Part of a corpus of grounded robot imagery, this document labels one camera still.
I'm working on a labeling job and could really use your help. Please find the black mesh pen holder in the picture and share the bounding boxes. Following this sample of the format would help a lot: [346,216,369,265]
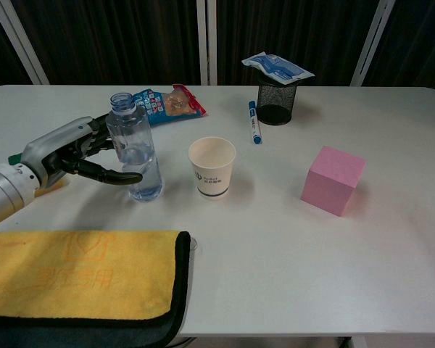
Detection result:
[256,72,299,126]

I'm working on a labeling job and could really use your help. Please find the black pleated curtain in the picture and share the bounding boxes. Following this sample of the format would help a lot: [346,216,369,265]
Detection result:
[0,0,435,88]

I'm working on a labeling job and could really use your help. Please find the yellow cloth with black edge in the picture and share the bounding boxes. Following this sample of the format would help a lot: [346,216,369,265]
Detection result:
[0,230,192,348]

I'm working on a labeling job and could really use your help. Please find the blue white wipes packet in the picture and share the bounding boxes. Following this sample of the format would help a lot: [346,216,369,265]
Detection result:
[241,51,316,86]

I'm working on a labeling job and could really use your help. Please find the green yellow sponge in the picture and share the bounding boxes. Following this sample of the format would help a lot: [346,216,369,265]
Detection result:
[7,154,67,199]

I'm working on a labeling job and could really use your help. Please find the white frame post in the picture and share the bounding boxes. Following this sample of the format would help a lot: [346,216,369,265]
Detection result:
[0,0,51,86]
[196,0,219,86]
[349,0,400,87]

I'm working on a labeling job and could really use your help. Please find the clear plastic water bottle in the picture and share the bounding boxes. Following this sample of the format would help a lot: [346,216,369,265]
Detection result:
[105,91,164,202]

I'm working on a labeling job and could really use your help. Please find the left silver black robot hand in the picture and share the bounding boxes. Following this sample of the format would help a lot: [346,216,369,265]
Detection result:
[21,114,143,189]

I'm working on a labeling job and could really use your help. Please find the blue white marker pen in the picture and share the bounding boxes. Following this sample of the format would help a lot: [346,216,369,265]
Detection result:
[248,100,264,145]

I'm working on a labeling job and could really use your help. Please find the blue red snack bag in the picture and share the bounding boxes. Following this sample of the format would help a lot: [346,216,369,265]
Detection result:
[132,83,210,127]

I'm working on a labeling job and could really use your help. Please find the white paper cup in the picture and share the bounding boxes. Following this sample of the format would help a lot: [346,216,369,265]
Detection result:
[188,136,237,200]

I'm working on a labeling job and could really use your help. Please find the pink foam cube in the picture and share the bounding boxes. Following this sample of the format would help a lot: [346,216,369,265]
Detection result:
[299,145,367,218]

